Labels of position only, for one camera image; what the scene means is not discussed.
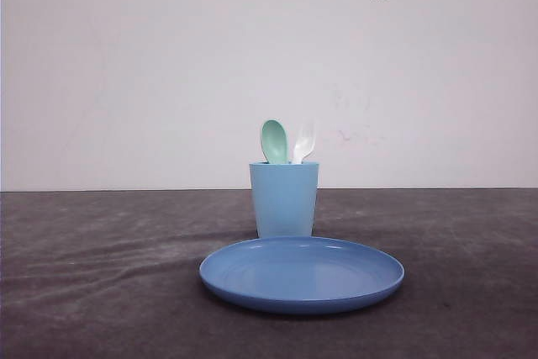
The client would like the mint green plastic spoon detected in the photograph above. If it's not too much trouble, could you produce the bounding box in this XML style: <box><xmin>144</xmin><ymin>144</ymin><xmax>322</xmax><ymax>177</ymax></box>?
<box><xmin>261</xmin><ymin>119</ymin><xmax>288</xmax><ymax>164</ymax></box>

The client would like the white plastic fork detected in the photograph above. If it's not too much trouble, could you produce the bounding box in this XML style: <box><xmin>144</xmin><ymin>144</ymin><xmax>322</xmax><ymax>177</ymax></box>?
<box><xmin>292</xmin><ymin>120</ymin><xmax>316</xmax><ymax>164</ymax></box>

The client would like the light blue plastic cup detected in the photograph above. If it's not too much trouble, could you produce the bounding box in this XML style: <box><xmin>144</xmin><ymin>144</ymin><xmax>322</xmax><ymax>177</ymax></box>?
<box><xmin>250</xmin><ymin>161</ymin><xmax>319</xmax><ymax>238</ymax></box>

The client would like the blue plastic plate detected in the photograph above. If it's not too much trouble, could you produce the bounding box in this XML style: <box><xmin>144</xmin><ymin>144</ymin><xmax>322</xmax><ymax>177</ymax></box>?
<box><xmin>199</xmin><ymin>236</ymin><xmax>405</xmax><ymax>315</ymax></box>

